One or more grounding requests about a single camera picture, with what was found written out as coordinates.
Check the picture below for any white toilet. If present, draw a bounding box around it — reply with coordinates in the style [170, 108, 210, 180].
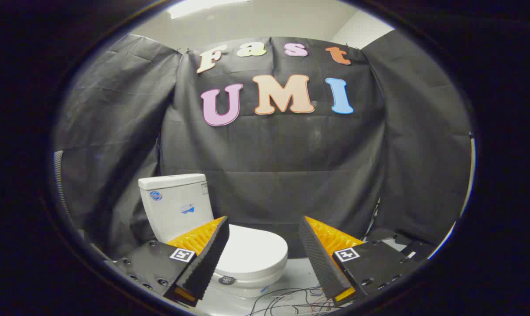
[138, 174, 288, 299]

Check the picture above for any tangle of floor cables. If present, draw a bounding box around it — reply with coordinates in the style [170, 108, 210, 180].
[247, 286, 338, 316]

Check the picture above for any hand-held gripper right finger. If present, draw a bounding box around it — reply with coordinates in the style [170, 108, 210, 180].
[298, 216, 423, 307]

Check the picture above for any white toilet lid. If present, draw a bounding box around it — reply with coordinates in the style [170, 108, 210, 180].
[215, 225, 288, 279]

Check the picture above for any black backdrop cloth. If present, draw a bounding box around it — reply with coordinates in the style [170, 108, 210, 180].
[54, 30, 472, 259]

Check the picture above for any grey ribbed hose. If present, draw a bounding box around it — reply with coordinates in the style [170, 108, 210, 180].
[54, 151, 75, 222]

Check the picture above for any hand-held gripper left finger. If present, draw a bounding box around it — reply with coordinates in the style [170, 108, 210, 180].
[105, 216, 229, 308]

